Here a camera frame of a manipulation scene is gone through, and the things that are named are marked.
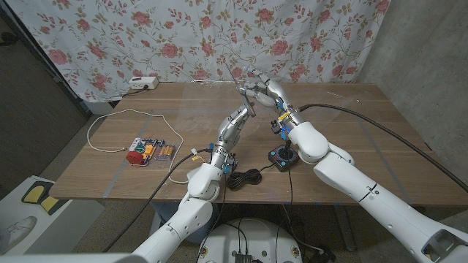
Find grey finned box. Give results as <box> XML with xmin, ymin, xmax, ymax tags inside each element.
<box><xmin>233</xmin><ymin>251</ymin><xmax>254</xmax><ymax>263</ymax></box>

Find yellow black foot pedal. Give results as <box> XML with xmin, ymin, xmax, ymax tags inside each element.
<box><xmin>20</xmin><ymin>181</ymin><xmax>55</xmax><ymax>205</ymax></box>
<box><xmin>39</xmin><ymin>196</ymin><xmax>72</xmax><ymax>216</ymax></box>

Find white power strip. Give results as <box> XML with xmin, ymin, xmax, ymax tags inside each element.
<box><xmin>128</xmin><ymin>76</ymin><xmax>159</xmax><ymax>91</ymax></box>

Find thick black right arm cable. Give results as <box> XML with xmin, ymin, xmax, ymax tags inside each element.
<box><xmin>298</xmin><ymin>103</ymin><xmax>468</xmax><ymax>194</ymax></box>

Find white floor platform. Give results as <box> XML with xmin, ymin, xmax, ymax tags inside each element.
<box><xmin>0</xmin><ymin>175</ymin><xmax>105</xmax><ymax>256</ymax></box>

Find black coiled USB cable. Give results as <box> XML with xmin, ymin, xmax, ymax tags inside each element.
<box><xmin>225</xmin><ymin>164</ymin><xmax>276</xmax><ymax>191</ymax></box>

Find colourful electronic circuit kit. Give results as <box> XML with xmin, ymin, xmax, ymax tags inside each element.
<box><xmin>126</xmin><ymin>137</ymin><xmax>176</xmax><ymax>167</ymax></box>

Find thin white cable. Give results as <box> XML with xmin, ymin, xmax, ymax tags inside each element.
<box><xmin>86</xmin><ymin>107</ymin><xmax>189</xmax><ymax>185</ymax></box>

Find black frame bar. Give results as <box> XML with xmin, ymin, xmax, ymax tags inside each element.
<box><xmin>0</xmin><ymin>7</ymin><xmax>92</xmax><ymax>118</ymax></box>

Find black joystick controller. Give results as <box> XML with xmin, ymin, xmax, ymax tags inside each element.
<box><xmin>268</xmin><ymin>139</ymin><xmax>301</xmax><ymax>173</ymax></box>

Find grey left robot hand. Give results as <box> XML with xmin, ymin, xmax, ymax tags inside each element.
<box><xmin>211</xmin><ymin>104</ymin><xmax>254</xmax><ymax>172</ymax></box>

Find thin black left wrist cable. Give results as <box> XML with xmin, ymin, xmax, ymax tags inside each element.
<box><xmin>195</xmin><ymin>171</ymin><xmax>230</xmax><ymax>263</ymax></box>

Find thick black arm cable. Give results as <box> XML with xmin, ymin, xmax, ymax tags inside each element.
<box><xmin>298</xmin><ymin>103</ymin><xmax>468</xmax><ymax>194</ymax></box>
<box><xmin>102</xmin><ymin>148</ymin><xmax>214</xmax><ymax>254</ymax></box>

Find white table leg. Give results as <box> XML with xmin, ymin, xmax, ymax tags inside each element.
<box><xmin>149</xmin><ymin>210</ymin><xmax>162</xmax><ymax>235</ymax></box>

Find floral backdrop cloth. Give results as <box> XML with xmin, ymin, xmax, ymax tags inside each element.
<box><xmin>5</xmin><ymin>0</ymin><xmax>392</xmax><ymax>103</ymax></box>

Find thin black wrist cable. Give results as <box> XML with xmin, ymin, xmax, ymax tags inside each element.
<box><xmin>195</xmin><ymin>171</ymin><xmax>230</xmax><ymax>263</ymax></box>
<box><xmin>287</xmin><ymin>167</ymin><xmax>294</xmax><ymax>205</ymax></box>

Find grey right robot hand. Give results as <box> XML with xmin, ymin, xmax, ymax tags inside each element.
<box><xmin>239</xmin><ymin>67</ymin><xmax>306</xmax><ymax>133</ymax></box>

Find white floor cable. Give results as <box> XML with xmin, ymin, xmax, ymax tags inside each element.
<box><xmin>283</xmin><ymin>204</ymin><xmax>325</xmax><ymax>254</ymax></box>

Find white sneaker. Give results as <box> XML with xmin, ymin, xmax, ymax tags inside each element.
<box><xmin>0</xmin><ymin>216</ymin><xmax>38</xmax><ymax>254</ymax></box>

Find black floor adapter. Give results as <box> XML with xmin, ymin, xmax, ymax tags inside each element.
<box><xmin>310</xmin><ymin>248</ymin><xmax>337</xmax><ymax>263</ymax></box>

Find grey orange handled scissors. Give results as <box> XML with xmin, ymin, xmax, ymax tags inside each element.
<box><xmin>223</xmin><ymin>62</ymin><xmax>257</xmax><ymax>118</ymax></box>

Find transparent cling film sheet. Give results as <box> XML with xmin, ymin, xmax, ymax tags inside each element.
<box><xmin>175</xmin><ymin>80</ymin><xmax>355</xmax><ymax>140</ymax></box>

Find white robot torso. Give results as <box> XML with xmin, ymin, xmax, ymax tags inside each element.
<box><xmin>197</xmin><ymin>218</ymin><xmax>303</xmax><ymax>263</ymax></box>

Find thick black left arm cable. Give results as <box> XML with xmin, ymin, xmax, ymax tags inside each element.
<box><xmin>102</xmin><ymin>148</ymin><xmax>214</xmax><ymax>254</ymax></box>

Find black power strip cord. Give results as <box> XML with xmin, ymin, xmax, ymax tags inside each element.
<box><xmin>122</xmin><ymin>84</ymin><xmax>150</xmax><ymax>98</ymax></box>

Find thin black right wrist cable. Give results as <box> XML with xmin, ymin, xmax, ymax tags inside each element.
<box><xmin>287</xmin><ymin>167</ymin><xmax>294</xmax><ymax>205</ymax></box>

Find grey table leg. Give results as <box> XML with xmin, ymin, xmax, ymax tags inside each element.
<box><xmin>332</xmin><ymin>205</ymin><xmax>356</xmax><ymax>252</ymax></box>

